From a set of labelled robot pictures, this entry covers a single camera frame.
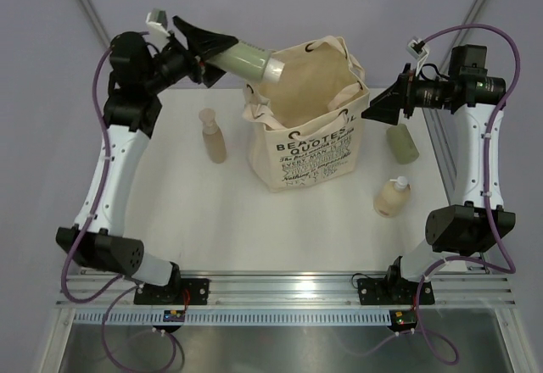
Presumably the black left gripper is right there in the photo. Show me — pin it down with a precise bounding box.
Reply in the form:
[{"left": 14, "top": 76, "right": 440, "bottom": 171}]
[{"left": 141, "top": 17, "right": 235, "bottom": 95}]

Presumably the pale green lotion tube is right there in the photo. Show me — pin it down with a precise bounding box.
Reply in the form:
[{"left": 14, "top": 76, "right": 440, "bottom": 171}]
[{"left": 208, "top": 42, "right": 285, "bottom": 83}]

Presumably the white slotted cable duct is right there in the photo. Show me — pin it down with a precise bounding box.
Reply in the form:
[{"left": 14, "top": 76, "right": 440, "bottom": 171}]
[{"left": 71, "top": 309, "right": 394, "bottom": 326}]

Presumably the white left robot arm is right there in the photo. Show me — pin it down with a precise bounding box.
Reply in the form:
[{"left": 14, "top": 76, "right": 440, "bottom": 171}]
[{"left": 56, "top": 17, "right": 239, "bottom": 304}]

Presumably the cream canvas tote bag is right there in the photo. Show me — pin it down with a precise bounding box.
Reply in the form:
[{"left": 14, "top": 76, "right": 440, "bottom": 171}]
[{"left": 243, "top": 36, "right": 370, "bottom": 192}]

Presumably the pale green round bottle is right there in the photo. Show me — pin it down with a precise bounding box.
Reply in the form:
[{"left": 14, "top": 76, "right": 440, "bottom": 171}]
[{"left": 386, "top": 124, "right": 420, "bottom": 164}]

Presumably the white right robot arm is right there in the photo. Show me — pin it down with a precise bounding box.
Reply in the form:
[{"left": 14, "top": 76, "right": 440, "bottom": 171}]
[{"left": 356, "top": 45, "right": 516, "bottom": 307}]

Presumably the beige pump bottle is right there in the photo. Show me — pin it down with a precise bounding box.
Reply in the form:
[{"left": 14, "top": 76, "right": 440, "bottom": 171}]
[{"left": 199, "top": 108, "right": 227, "bottom": 164}]

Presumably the cream pump lotion bottle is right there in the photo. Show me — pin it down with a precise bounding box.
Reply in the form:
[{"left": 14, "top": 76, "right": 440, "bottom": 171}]
[{"left": 373, "top": 176, "right": 411, "bottom": 218}]

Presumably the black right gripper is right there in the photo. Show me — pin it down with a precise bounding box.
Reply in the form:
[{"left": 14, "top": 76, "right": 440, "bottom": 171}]
[{"left": 362, "top": 64, "right": 451, "bottom": 126}]

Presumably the aluminium mounting rail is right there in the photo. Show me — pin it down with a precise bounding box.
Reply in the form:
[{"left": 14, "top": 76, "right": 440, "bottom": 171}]
[{"left": 55, "top": 270, "right": 516, "bottom": 310}]

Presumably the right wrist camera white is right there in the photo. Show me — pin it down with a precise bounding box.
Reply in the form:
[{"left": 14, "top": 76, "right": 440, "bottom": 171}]
[{"left": 406, "top": 37, "right": 429, "bottom": 75}]

